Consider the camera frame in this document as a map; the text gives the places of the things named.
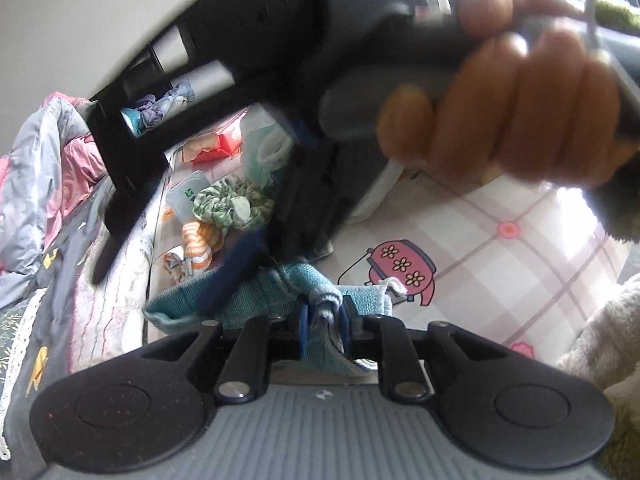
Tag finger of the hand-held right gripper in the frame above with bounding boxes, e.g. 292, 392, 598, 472
196, 110, 398, 318
89, 57, 238, 285

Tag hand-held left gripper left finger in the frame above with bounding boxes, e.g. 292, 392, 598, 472
141, 307, 310, 404

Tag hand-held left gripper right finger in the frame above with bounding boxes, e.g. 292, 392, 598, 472
338, 305, 543, 404

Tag teal knitted cloth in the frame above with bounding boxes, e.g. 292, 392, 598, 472
142, 260, 407, 376

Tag person's right forearm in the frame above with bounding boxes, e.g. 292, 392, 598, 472
587, 0, 640, 241

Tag person's right hand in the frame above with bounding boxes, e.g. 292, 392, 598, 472
376, 0, 626, 187

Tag clear plastic bag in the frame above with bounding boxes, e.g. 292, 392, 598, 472
239, 119, 297, 188

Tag clear container with green label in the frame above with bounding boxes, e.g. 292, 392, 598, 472
165, 170, 212, 222

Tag blue purple clothes pile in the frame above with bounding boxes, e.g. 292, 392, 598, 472
121, 79, 197, 137

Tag green white twisted cloth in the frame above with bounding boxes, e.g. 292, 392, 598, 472
192, 179, 276, 235

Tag pink grey quilt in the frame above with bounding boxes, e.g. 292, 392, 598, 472
0, 91, 108, 291

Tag red snack packet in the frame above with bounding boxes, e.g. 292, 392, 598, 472
181, 127, 247, 165

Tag orange striped sock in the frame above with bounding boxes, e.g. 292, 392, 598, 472
180, 220, 225, 272

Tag small orange white cloth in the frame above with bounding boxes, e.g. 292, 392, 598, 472
161, 252, 190, 283

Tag grey blanket with yellow print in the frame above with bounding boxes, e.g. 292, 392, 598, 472
0, 172, 168, 463

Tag checked teapot print tablecloth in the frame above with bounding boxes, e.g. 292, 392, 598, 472
142, 105, 631, 376

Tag person's cream fleece garment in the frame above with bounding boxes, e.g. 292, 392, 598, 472
552, 272, 640, 480

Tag white cable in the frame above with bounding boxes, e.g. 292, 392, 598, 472
580, 0, 603, 53

